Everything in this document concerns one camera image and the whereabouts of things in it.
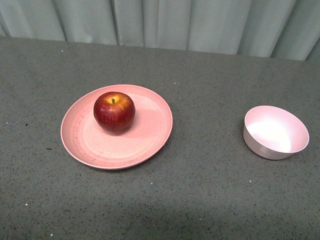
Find red yellow apple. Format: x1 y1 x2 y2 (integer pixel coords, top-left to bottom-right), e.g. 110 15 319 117
93 91 136 135

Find pink round plate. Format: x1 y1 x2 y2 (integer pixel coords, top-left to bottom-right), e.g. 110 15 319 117
60 84 173 170

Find white pleated curtain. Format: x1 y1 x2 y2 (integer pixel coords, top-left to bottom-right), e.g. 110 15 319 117
0 0 320 61

